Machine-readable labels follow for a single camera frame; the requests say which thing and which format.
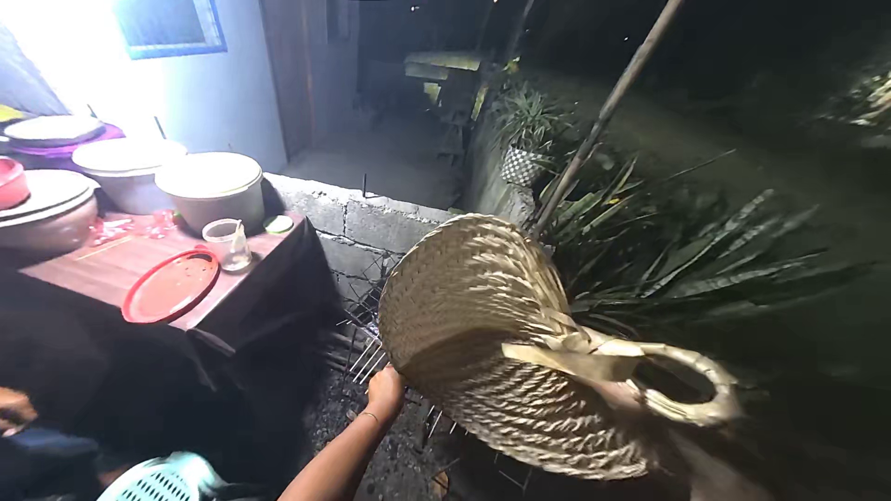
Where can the person's left hand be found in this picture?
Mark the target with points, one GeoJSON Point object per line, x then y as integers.
{"type": "Point", "coordinates": [386, 394]}

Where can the person's right hand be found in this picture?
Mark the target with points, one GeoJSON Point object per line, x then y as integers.
{"type": "Point", "coordinates": [630, 403]}

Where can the person's right fingers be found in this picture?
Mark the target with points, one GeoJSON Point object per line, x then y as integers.
{"type": "Point", "coordinates": [621, 394]}

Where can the person's left fingers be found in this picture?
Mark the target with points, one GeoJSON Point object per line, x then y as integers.
{"type": "Point", "coordinates": [383, 376]}

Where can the woven straw fan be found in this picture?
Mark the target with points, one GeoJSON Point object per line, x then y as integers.
{"type": "Point", "coordinates": [473, 299]}

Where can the person's left forearm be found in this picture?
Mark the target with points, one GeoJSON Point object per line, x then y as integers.
{"type": "Point", "coordinates": [339, 460]}

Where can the person's right forearm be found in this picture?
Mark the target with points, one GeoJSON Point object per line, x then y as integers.
{"type": "Point", "coordinates": [713, 473]}

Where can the metal grill grate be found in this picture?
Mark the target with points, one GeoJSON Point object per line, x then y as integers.
{"type": "Point", "coordinates": [367, 357]}

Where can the pile of charcoal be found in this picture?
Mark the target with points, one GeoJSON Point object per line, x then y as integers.
{"type": "Point", "coordinates": [400, 456]}

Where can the long-leaved snake plants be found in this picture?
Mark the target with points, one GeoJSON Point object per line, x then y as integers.
{"type": "Point", "coordinates": [717, 257]}

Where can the small round green-white lid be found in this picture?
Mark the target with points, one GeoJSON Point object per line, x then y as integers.
{"type": "Point", "coordinates": [278, 224]}

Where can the white plastic spoon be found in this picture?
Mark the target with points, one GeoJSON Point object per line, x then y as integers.
{"type": "Point", "coordinates": [239, 236]}

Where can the clear plastic cup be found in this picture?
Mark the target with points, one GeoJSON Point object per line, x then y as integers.
{"type": "Point", "coordinates": [218, 245]}

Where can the grey bucket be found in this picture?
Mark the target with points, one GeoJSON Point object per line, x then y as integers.
{"type": "Point", "coordinates": [136, 195]}
{"type": "Point", "coordinates": [223, 212]}

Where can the red oval tray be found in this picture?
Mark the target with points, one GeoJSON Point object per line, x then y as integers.
{"type": "Point", "coordinates": [170, 289]}

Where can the black-white checkered pot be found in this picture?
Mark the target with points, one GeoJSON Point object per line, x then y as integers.
{"type": "Point", "coordinates": [521, 167]}

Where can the teal perforated plastic basket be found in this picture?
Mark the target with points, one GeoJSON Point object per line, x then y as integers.
{"type": "Point", "coordinates": [156, 480]}

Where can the round white lid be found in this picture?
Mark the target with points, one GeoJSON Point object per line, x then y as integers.
{"type": "Point", "coordinates": [62, 188]}
{"type": "Point", "coordinates": [129, 154]}
{"type": "Point", "coordinates": [209, 174]}
{"type": "Point", "coordinates": [52, 130]}

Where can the crumpled pink plastic bag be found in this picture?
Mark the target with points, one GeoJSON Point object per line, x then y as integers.
{"type": "Point", "coordinates": [110, 229]}
{"type": "Point", "coordinates": [161, 223]}

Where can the long wooden pole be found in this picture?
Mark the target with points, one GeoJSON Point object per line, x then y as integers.
{"type": "Point", "coordinates": [598, 125]}

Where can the spiky green potted plant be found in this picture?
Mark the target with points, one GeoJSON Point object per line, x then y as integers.
{"type": "Point", "coordinates": [527, 120]}

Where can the table with dark cloth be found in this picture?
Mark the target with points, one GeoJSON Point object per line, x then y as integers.
{"type": "Point", "coordinates": [111, 268]}

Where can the thin wooden stick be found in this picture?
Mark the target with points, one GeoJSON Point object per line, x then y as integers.
{"type": "Point", "coordinates": [104, 248]}

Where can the brown door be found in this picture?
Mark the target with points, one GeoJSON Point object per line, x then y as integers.
{"type": "Point", "coordinates": [287, 69]}

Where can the large round pale basin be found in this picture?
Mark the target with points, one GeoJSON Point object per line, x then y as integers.
{"type": "Point", "coordinates": [52, 229]}

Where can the purple basin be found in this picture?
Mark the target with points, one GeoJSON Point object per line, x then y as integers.
{"type": "Point", "coordinates": [49, 154]}

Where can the blue-framed window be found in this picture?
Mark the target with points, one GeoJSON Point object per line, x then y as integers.
{"type": "Point", "coordinates": [174, 28]}

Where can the pink plastic bowl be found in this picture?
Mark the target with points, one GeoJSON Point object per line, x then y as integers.
{"type": "Point", "coordinates": [10, 184]}

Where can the low concrete block wall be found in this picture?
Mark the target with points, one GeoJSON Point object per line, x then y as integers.
{"type": "Point", "coordinates": [379, 224]}

